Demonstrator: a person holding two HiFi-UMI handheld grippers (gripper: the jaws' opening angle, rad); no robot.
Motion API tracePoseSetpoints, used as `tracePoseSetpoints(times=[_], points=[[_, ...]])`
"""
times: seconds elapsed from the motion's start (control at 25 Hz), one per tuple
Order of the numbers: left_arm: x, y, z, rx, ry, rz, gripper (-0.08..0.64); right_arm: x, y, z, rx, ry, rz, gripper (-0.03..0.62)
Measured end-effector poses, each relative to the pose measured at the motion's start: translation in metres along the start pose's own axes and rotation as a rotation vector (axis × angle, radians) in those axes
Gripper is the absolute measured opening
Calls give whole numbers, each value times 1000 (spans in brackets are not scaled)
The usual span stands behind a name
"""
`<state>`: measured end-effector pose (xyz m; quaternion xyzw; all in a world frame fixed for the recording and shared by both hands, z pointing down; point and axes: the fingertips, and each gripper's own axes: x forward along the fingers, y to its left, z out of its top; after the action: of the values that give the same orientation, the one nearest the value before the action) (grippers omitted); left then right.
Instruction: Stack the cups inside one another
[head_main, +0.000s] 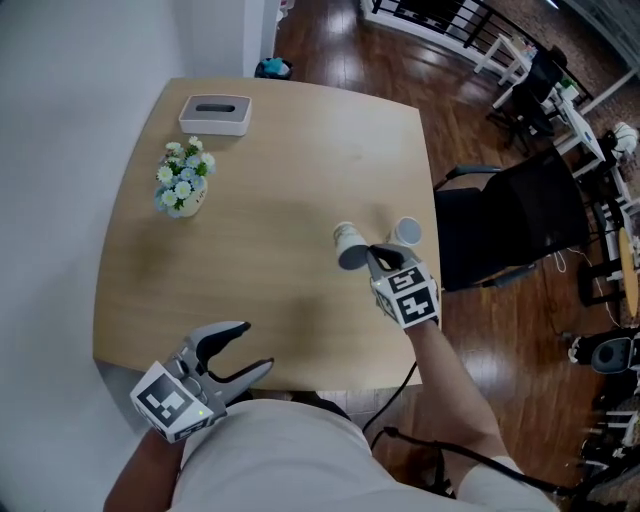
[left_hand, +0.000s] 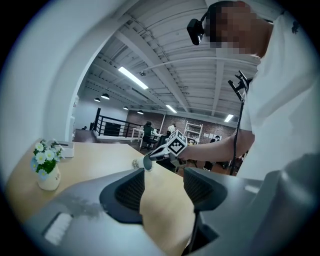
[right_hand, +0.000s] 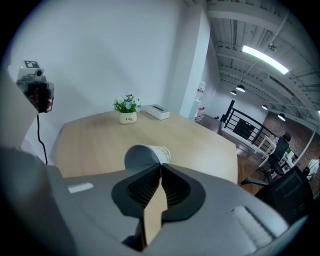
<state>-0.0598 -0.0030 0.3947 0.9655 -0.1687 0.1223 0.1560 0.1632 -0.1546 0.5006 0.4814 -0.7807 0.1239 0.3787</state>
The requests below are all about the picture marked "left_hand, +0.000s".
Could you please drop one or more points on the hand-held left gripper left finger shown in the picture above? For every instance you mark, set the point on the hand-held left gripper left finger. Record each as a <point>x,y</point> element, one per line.
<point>120,195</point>

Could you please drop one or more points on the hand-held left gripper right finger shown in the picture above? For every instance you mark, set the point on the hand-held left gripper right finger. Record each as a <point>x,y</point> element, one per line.
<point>207,192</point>

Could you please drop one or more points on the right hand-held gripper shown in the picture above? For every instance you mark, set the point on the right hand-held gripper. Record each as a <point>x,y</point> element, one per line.
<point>176,145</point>

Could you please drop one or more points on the small white cup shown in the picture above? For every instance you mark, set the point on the small white cup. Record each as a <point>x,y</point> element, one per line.
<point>138,162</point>

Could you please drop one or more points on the person's right forearm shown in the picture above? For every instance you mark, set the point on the person's right forearm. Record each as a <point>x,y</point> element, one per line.
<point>215,150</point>

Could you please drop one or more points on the white table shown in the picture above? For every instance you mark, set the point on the white table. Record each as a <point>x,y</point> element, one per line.
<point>136,131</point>

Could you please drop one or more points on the black pendant lamp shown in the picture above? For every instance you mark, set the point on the black pendant lamp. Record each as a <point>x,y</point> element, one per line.
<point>140,112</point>
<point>125,108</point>
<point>97,99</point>
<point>105,96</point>

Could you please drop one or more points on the white shelf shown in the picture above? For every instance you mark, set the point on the white shelf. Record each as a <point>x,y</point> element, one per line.
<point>192,130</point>

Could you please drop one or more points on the black metal railing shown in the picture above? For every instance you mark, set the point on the black metal railing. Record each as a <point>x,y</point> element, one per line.
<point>112,127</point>

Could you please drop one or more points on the long ceiling light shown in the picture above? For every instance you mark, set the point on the long ceiling light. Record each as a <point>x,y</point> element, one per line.
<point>228,118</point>
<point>171,108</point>
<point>132,77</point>

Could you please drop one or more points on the white tissue box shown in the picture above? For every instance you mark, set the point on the white tissue box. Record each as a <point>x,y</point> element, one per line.
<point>68,150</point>

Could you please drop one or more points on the cream flowerpot with daisies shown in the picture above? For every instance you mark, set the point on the cream flowerpot with daisies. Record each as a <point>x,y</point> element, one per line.
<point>47,172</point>

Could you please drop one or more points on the person's white shirt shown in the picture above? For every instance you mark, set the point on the person's white shirt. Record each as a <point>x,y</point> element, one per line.
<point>282,100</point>

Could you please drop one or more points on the person's head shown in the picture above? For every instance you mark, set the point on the person's head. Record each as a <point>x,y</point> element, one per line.
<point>237,27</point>

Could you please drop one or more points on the black chest mount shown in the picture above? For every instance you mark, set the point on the black chest mount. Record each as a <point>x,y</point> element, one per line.
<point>241,85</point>

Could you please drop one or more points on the black head camera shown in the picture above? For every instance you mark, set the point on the black head camera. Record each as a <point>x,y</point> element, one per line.
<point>196,30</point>

